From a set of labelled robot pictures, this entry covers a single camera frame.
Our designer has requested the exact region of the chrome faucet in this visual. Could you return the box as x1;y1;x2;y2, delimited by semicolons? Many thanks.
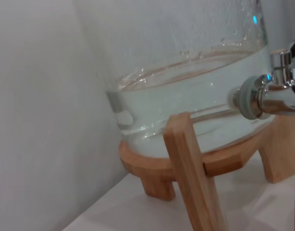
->
228;36;295;120

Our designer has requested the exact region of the wooden dispenser stand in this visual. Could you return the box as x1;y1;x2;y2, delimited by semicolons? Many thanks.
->
118;49;295;231

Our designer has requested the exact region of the glass water dispenser jar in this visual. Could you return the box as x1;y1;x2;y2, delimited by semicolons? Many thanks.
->
74;0;271;161

